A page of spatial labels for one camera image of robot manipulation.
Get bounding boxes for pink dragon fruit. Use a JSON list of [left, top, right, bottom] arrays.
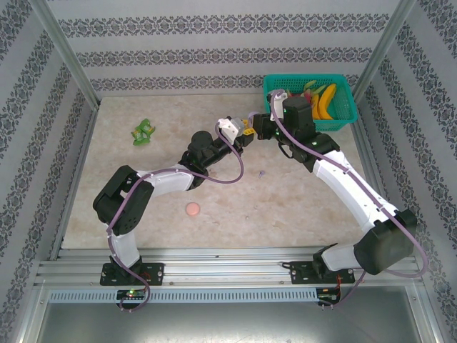
[[287, 89, 319, 108]]

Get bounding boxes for yellow banana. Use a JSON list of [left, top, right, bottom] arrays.
[[310, 82, 338, 121]]

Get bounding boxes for teal plastic basket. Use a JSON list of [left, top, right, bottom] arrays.
[[263, 74, 359, 132]]

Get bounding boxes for small green circuit board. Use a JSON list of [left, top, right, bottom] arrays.
[[116, 288, 147, 302], [316, 287, 343, 307]]

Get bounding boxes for grey metal shelf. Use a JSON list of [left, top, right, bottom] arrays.
[[21, 285, 442, 343]]

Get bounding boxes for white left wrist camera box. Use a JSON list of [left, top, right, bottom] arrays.
[[216, 115, 248, 144]]

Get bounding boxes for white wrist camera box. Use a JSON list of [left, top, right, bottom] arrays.
[[216, 115, 248, 144], [267, 89, 289, 108]]

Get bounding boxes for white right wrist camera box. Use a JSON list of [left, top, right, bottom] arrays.
[[267, 89, 289, 108]]

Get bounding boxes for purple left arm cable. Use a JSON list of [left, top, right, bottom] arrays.
[[106, 121, 246, 312]]

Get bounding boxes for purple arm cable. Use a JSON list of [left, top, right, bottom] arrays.
[[106, 121, 246, 312], [269, 91, 429, 308]]

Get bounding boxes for aluminium side rail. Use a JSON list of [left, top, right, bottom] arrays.
[[351, 121, 408, 260], [48, 105, 103, 262]]

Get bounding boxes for aluminium mounting rail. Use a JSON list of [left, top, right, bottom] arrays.
[[34, 247, 421, 287]]

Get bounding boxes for aluminium frame post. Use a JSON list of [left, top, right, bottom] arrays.
[[26, 0, 103, 110], [351, 0, 418, 104]]

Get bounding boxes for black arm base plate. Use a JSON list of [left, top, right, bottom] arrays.
[[99, 262, 166, 287], [289, 259, 356, 286]]

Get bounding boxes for grey slotted cable duct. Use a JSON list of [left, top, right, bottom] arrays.
[[48, 288, 318, 304]]

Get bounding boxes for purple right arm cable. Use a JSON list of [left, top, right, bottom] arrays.
[[269, 91, 429, 308]]

